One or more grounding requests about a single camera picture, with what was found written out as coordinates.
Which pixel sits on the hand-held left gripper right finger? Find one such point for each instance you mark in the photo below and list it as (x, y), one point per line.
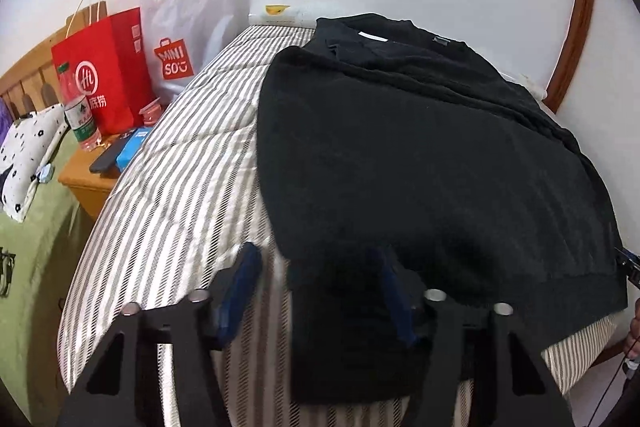
(400, 302)

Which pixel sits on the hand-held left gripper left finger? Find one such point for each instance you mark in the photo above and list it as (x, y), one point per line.
(240, 287)

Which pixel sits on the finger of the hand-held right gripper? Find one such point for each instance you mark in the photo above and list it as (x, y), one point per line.
(629, 266)

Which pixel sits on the black sweatshirt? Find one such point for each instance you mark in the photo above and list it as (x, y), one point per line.
(410, 157)

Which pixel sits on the person's right hand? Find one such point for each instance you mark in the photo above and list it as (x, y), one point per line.
(634, 332)

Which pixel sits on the grey striped mattress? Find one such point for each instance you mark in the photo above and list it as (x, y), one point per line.
(185, 187)

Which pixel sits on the blue box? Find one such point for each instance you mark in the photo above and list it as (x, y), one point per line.
(131, 149)

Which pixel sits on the wooden nightstand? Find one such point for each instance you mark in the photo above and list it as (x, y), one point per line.
(90, 187)

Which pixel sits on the black phone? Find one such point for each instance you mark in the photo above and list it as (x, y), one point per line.
(107, 159)

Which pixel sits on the small clear plastic cup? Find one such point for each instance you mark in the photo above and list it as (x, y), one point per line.
(151, 113)

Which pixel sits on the green bed sheet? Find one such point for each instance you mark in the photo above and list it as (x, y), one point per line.
(40, 267)

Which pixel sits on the small light blue clip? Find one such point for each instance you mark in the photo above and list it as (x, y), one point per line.
(45, 173)

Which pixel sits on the plastic water bottle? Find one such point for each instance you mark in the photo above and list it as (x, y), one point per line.
(79, 112)

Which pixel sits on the white pillow with black print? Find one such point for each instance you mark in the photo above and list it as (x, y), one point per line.
(30, 157)

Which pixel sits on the red paper shopping bag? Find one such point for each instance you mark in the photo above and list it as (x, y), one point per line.
(107, 77)

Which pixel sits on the white plastic shopping bag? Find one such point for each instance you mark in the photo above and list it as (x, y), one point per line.
(190, 22)

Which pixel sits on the rolled printed paper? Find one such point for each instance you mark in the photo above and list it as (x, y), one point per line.
(285, 14)

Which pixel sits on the purple plush toy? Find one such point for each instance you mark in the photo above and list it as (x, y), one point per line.
(3, 119)

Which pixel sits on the wooden headboard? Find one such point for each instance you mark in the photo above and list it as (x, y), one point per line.
(35, 67)

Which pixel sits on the brown wooden door frame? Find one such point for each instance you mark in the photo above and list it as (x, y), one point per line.
(575, 22)

